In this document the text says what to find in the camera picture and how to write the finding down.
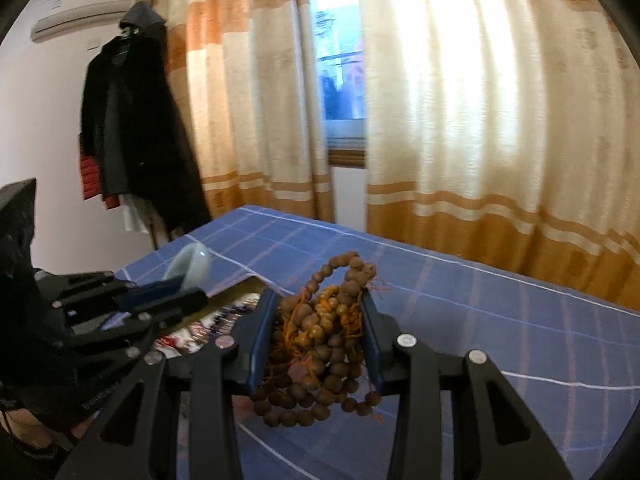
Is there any gold rimmed tin box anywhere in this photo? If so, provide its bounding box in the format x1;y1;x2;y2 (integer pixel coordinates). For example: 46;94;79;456
155;280;274;361

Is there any narrow cream orange curtain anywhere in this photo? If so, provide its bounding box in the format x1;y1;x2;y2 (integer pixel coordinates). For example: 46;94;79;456
152;0;334;226

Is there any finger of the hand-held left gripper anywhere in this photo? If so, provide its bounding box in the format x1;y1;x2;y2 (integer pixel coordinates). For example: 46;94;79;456
55;287;211;358
50;270;184;313

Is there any wide cream orange curtain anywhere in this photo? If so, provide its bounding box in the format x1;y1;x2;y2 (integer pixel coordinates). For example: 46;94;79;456
352;0;640;313

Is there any black hanging coat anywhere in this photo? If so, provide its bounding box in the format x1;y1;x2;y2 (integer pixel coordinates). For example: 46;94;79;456
80;2;212;235

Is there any white hanging cloth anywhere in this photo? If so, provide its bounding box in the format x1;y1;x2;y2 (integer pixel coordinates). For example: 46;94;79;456
122;194;162;234

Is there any wooden windowsill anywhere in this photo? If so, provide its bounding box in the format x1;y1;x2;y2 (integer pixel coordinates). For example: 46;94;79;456
327;147;369;169

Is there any red down jacket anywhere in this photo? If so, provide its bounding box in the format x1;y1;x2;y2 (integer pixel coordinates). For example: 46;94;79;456
78;154;122;211

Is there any blue checked tablecloth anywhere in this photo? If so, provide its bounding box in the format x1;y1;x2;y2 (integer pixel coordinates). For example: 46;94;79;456
115;204;640;480

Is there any white jade bangle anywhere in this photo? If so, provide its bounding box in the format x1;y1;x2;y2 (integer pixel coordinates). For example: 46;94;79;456
162;241;215;292

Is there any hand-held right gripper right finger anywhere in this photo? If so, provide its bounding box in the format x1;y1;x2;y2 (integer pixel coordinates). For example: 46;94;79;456
360;290;576;480

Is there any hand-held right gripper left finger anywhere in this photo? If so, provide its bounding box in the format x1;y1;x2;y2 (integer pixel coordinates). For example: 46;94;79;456
52;287;281;480

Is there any brown bead necklace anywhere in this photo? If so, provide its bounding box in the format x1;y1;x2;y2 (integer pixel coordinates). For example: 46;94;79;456
250;251;394;429

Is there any white air conditioner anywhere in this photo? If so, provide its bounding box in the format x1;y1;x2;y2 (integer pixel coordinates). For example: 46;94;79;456
29;0;152;44

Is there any window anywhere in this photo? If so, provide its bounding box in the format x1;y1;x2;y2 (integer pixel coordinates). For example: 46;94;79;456
304;0;369;142

